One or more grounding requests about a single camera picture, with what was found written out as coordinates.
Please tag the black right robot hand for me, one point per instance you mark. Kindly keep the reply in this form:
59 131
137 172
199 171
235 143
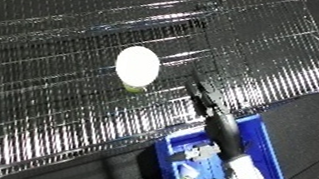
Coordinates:
224 133

